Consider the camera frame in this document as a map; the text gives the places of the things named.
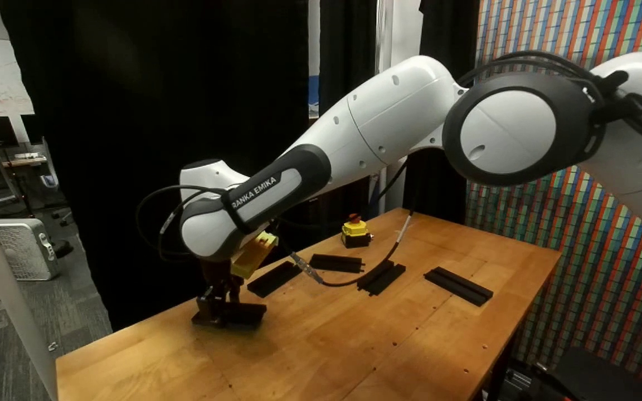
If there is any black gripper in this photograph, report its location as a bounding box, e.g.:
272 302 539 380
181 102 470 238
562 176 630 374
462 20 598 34
198 264 241 303

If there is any black slotted rail block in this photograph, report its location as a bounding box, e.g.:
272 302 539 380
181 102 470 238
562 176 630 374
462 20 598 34
356 262 406 297

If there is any black grooved rail block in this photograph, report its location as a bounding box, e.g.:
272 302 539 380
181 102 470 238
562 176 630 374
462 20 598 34
191 299 266 328

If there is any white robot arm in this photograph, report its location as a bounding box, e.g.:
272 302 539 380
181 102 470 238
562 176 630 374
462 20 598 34
179 51 642 265

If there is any white box appliance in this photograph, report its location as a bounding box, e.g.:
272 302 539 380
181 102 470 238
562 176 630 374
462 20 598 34
0 219 56 284

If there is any black cable on table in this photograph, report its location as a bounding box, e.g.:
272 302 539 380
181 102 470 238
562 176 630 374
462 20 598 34
287 213 414 289

